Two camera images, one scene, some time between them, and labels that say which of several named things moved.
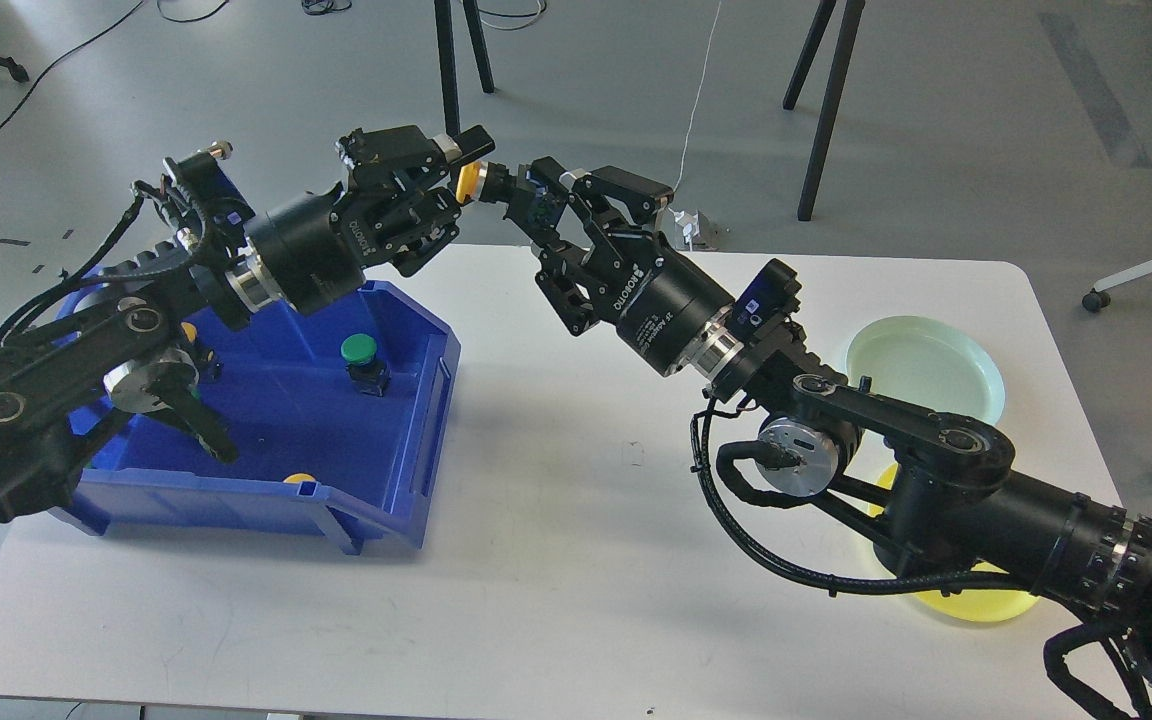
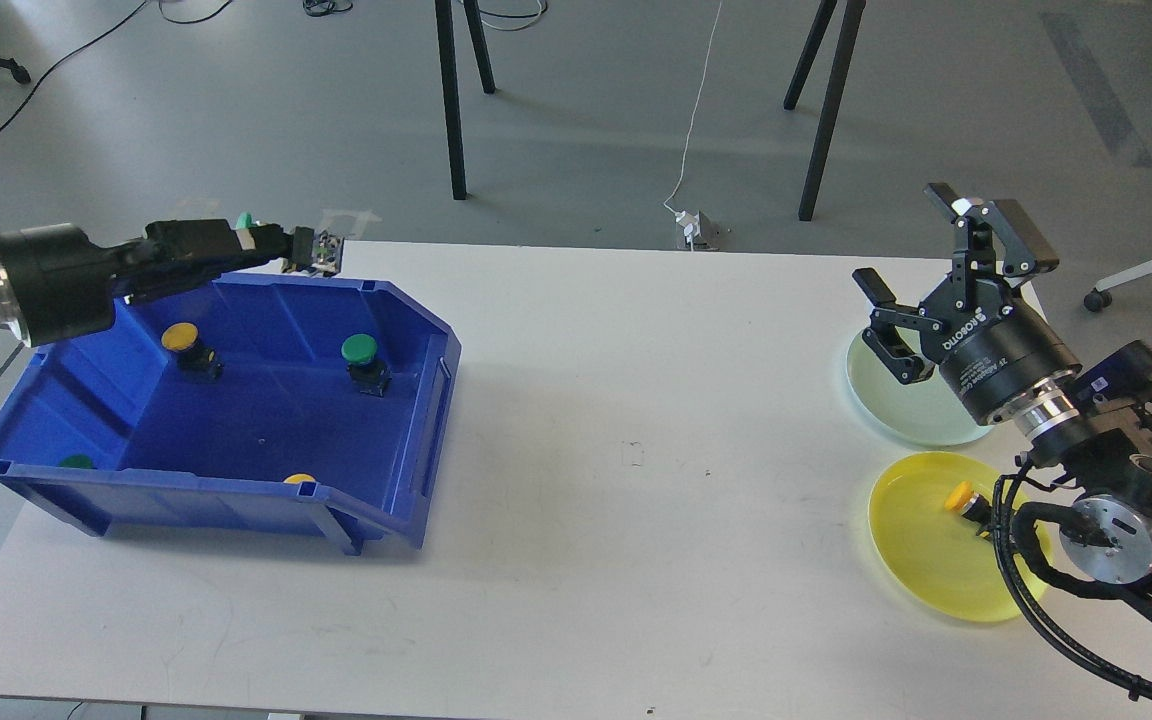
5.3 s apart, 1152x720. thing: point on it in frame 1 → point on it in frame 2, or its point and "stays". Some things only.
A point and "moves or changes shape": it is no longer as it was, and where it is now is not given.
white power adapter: (690, 225) stays
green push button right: (369, 372) stays
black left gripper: (310, 253) → (63, 287)
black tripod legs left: (443, 13) stays
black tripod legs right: (854, 11) stays
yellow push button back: (208, 365) stays
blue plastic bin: (338, 412) stays
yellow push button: (470, 181) moves or changes shape
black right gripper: (663, 303) → (990, 346)
